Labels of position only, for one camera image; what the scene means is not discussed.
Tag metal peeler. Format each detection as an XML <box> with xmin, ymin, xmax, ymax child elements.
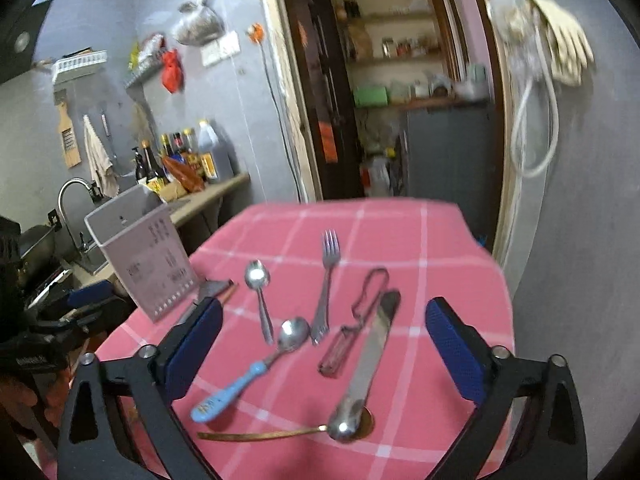
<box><xmin>177</xmin><ymin>280</ymin><xmax>238</xmax><ymax>325</ymax></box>

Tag small steel spoon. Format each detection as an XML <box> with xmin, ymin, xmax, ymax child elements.
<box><xmin>244</xmin><ymin>260</ymin><xmax>273</xmax><ymax>344</ymax></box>

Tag blue handled spoon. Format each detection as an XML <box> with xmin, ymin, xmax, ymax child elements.
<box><xmin>191</xmin><ymin>316</ymin><xmax>310</xmax><ymax>424</ymax></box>

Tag steel table knife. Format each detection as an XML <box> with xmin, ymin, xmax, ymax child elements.
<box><xmin>341</xmin><ymin>289</ymin><xmax>401</xmax><ymax>412</ymax></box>

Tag steel fork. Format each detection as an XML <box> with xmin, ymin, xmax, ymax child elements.
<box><xmin>310</xmin><ymin>230</ymin><xmax>341</xmax><ymax>346</ymax></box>

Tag gold handled spoon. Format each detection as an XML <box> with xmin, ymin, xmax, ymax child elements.
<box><xmin>198</xmin><ymin>396</ymin><xmax>375</xmax><ymax>443</ymax></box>

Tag person's left hand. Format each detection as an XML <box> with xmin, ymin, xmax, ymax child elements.
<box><xmin>1</xmin><ymin>368</ymin><xmax>72</xmax><ymax>448</ymax></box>

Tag chrome faucet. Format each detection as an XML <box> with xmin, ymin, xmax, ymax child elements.
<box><xmin>56</xmin><ymin>177</ymin><xmax>105</xmax><ymax>254</ymax></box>

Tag white perforated utensil holder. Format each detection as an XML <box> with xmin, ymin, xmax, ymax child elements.
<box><xmin>85</xmin><ymin>184</ymin><xmax>198</xmax><ymax>322</ymax></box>

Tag metal pot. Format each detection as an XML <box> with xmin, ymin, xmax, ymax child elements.
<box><xmin>18</xmin><ymin>224</ymin><xmax>55</xmax><ymax>276</ymax></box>

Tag dark soy sauce bottle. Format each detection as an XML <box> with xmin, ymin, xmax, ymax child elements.
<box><xmin>132</xmin><ymin>148</ymin><xmax>148</xmax><ymax>184</ymax></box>

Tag hanging beige towel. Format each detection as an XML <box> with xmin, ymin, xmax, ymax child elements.
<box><xmin>82</xmin><ymin>115</ymin><xmax>119</xmax><ymax>198</ymax></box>

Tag wooden grater board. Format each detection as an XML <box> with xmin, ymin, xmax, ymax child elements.
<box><xmin>55</xmin><ymin>100</ymin><xmax>81</xmax><ymax>168</ymax></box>

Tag pink checked tablecloth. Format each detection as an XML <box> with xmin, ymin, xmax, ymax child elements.
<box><xmin>39</xmin><ymin>198</ymin><xmax>516</xmax><ymax>480</ymax></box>

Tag orange snack bag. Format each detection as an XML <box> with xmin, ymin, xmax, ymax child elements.
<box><xmin>162</xmin><ymin>156</ymin><xmax>205</xmax><ymax>193</ymax></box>

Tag large dark vinegar jug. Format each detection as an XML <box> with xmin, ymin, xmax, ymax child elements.
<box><xmin>198</xmin><ymin>119</ymin><xmax>234</xmax><ymax>183</ymax></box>

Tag red plastic bag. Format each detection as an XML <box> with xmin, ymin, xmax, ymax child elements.
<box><xmin>162</xmin><ymin>49</ymin><xmax>183</xmax><ymax>93</ymax></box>

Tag black range hood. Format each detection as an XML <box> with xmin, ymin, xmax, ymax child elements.
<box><xmin>0</xmin><ymin>0</ymin><xmax>52</xmax><ymax>84</ymax></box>

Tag clear hanging plastic bag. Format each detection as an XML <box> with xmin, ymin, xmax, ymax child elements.
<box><xmin>171</xmin><ymin>0</ymin><xmax>224</xmax><ymax>47</ymax></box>

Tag grey cabinet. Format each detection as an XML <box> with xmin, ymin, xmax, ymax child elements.
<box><xmin>401</xmin><ymin>102</ymin><xmax>501</xmax><ymax>248</ymax></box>

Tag yellow rubber gloves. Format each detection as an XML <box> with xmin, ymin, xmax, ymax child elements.
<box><xmin>529</xmin><ymin>0</ymin><xmax>594</xmax><ymax>87</ymax></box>

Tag grey wall shelf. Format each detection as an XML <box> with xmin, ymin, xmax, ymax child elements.
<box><xmin>124</xmin><ymin>58</ymin><xmax>163</xmax><ymax>89</ymax></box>

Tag white wall switch panel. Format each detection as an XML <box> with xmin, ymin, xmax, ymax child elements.
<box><xmin>201</xmin><ymin>30</ymin><xmax>241</xmax><ymax>67</ymax></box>

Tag orange wall hook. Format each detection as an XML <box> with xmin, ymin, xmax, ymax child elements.
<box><xmin>246</xmin><ymin>23</ymin><xmax>265</xmax><ymax>46</ymax></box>

